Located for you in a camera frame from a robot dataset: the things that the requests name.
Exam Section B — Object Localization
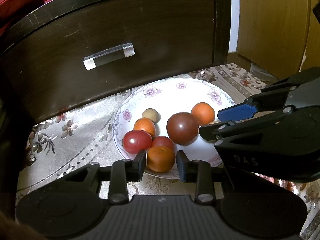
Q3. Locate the tan round fruit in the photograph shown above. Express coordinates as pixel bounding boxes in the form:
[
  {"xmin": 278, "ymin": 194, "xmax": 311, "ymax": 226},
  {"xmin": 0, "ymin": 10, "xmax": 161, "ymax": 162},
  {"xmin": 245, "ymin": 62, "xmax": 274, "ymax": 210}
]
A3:
[{"xmin": 208, "ymin": 120, "xmax": 221, "ymax": 125}]

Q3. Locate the orange tangerine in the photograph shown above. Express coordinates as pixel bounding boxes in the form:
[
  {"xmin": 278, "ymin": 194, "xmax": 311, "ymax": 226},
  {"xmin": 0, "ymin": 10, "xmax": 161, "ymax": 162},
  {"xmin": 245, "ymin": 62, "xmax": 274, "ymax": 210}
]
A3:
[
  {"xmin": 147, "ymin": 146, "xmax": 176, "ymax": 173},
  {"xmin": 133, "ymin": 118, "xmax": 156, "ymax": 137},
  {"xmin": 191, "ymin": 102, "xmax": 215, "ymax": 126}
]

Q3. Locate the large dark red tomato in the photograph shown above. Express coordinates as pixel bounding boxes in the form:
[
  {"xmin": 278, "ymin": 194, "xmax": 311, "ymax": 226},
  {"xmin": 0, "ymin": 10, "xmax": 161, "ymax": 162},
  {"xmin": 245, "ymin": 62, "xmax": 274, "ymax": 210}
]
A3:
[{"xmin": 167, "ymin": 112, "xmax": 199, "ymax": 145}]

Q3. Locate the red tomato far left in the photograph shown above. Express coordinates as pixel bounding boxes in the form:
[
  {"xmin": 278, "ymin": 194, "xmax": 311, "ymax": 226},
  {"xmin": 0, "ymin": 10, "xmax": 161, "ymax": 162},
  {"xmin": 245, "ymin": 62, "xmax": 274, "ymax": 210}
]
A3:
[{"xmin": 123, "ymin": 130, "xmax": 152, "ymax": 154}]

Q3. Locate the small red tomato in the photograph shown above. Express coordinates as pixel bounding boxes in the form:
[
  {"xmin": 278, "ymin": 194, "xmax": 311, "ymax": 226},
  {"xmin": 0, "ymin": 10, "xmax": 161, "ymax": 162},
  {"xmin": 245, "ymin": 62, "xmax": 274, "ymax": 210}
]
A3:
[{"xmin": 151, "ymin": 135, "xmax": 174, "ymax": 150}]

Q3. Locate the orange tangerine in plate back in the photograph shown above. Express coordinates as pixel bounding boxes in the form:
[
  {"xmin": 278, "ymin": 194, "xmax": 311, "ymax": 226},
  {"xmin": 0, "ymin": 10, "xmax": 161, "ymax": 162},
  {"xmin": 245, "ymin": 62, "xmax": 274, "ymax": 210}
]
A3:
[{"xmin": 133, "ymin": 118, "xmax": 156, "ymax": 137}]

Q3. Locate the white floral plate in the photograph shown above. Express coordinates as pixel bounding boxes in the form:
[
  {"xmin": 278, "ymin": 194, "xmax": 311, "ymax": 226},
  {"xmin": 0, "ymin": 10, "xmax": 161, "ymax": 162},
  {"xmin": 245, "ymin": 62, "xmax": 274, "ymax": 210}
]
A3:
[{"xmin": 113, "ymin": 77, "xmax": 234, "ymax": 167}]

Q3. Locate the small tan fruit in plate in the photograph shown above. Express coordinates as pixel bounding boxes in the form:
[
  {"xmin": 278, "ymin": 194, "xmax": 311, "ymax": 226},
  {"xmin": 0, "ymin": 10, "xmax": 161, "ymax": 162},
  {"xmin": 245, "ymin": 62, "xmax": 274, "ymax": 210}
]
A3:
[{"xmin": 142, "ymin": 108, "xmax": 160, "ymax": 124}]

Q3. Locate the wooden cabinet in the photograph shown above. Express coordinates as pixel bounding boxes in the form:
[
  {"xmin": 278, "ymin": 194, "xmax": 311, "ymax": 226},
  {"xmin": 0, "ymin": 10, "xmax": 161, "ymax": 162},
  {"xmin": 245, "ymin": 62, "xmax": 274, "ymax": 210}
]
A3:
[{"xmin": 238, "ymin": 0, "xmax": 319, "ymax": 79}]

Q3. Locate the dark wooden nightstand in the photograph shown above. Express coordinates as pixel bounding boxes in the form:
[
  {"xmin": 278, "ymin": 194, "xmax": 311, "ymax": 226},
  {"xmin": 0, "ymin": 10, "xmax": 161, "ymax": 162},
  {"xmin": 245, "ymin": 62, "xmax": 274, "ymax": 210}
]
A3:
[{"xmin": 1, "ymin": 0, "xmax": 231, "ymax": 124}]

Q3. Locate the red knitted cloth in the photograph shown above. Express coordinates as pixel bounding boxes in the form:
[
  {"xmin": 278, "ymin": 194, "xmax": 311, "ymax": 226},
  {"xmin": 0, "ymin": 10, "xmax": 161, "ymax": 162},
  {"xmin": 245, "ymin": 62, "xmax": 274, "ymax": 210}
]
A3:
[{"xmin": 1, "ymin": 0, "xmax": 46, "ymax": 35}]

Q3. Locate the clear acrylic drawer handle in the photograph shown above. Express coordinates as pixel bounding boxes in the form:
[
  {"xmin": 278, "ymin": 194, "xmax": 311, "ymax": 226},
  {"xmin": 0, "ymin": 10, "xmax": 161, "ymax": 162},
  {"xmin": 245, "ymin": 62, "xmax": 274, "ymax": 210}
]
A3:
[{"xmin": 83, "ymin": 42, "xmax": 135, "ymax": 70}]

